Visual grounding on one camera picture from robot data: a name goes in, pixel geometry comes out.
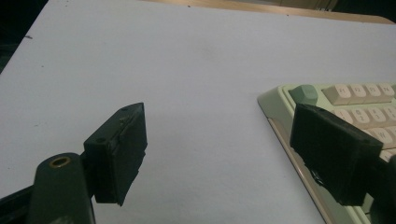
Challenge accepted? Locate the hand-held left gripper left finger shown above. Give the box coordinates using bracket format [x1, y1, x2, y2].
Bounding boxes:
[83, 102, 149, 207]

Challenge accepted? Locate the green and beige keyboard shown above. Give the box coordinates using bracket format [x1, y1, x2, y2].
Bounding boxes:
[257, 82, 396, 224]

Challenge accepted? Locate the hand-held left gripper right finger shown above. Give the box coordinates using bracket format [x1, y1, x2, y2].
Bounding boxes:
[290, 103, 384, 207]

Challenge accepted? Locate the white table cover sheet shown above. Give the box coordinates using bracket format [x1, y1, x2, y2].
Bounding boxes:
[0, 0, 396, 224]

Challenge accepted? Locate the wooden table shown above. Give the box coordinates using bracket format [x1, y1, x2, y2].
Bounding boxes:
[143, 0, 396, 25]

